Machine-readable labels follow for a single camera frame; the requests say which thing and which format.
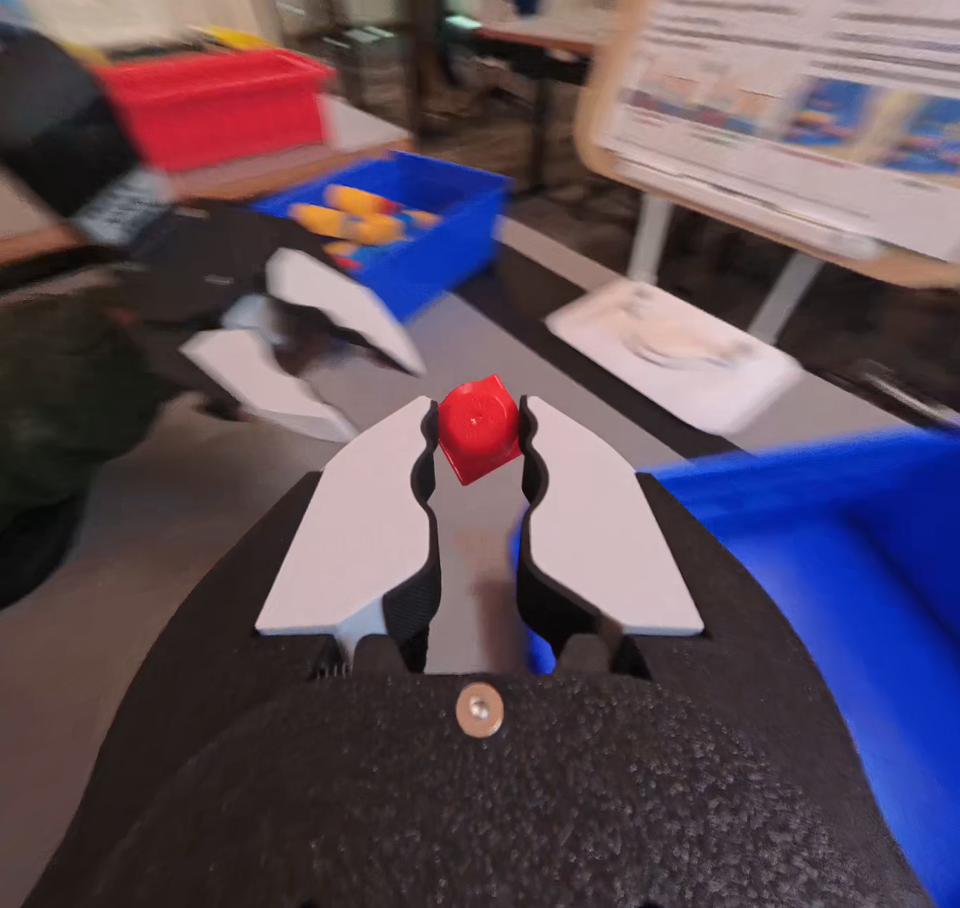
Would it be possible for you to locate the wood-edged desk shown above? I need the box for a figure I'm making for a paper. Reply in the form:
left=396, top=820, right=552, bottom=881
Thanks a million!
left=0, top=94, right=415, bottom=267
left=472, top=11, right=601, bottom=189

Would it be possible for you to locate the poster board stand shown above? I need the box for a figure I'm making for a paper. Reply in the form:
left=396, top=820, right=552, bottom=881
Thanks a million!
left=543, top=0, right=960, bottom=436

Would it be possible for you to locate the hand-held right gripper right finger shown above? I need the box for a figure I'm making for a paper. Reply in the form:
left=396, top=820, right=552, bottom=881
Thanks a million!
left=516, top=395, right=706, bottom=650

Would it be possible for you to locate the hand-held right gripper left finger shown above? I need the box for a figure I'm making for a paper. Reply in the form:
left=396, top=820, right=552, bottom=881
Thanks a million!
left=255, top=396, right=444, bottom=672

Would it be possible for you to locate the red plastic bin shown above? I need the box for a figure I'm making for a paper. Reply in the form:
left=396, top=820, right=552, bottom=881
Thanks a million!
left=93, top=49, right=335, bottom=172

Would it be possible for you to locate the black mesh pad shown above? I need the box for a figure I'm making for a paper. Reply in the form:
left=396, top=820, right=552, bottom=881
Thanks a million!
left=0, top=488, right=87, bottom=609

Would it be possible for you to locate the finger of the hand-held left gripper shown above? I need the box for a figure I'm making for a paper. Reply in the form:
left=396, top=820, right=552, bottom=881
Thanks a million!
left=264, top=248, right=427, bottom=378
left=180, top=326, right=360, bottom=444

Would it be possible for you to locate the red mega block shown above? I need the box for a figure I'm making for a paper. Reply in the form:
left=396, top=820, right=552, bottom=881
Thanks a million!
left=437, top=374, right=524, bottom=487

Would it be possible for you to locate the blue plastic bin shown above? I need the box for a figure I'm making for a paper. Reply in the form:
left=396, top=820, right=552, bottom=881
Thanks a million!
left=251, top=150, right=513, bottom=324
left=512, top=428, right=960, bottom=908

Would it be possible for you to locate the pile of mega blocks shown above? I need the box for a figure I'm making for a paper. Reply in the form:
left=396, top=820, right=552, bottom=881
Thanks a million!
left=288, top=184, right=444, bottom=271

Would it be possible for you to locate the person's left forearm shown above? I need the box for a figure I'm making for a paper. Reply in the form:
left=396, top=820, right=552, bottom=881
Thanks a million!
left=0, top=285, right=189, bottom=519

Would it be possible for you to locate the yellow plastic bin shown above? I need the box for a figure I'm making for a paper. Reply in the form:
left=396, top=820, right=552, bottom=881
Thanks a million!
left=198, top=25, right=275, bottom=52

